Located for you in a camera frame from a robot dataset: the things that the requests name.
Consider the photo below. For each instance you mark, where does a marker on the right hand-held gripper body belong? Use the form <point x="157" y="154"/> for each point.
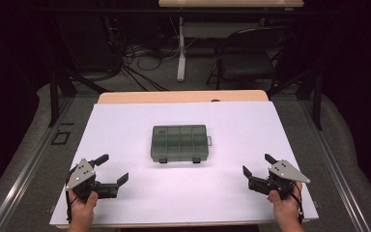
<point x="286" y="172"/>

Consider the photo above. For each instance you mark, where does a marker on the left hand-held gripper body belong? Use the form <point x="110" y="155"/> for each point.
<point x="80" y="175"/>

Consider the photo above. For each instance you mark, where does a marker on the grey clear plastic organizer box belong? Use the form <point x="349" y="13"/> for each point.
<point x="179" y="143"/>

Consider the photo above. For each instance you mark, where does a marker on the person's left hand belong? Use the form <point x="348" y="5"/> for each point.
<point x="82" y="212"/>

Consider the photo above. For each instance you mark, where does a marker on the person's right hand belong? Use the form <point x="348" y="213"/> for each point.
<point x="286" y="211"/>

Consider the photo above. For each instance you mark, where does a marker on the white board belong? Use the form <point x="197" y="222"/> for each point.
<point x="186" y="193"/>

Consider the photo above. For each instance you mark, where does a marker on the black metal stand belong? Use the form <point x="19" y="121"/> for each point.
<point x="317" y="103"/>
<point x="54" y="96"/>

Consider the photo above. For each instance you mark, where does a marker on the wooden table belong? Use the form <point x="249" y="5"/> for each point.
<point x="180" y="96"/>

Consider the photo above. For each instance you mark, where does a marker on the black folding chair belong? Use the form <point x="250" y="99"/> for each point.
<point x="248" y="61"/>

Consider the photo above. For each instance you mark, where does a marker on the white-legged wooden desk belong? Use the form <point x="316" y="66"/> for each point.
<point x="182" y="48"/>

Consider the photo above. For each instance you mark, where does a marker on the aluminium floor rail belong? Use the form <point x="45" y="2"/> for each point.
<point x="22" y="174"/>
<point x="338" y="174"/>

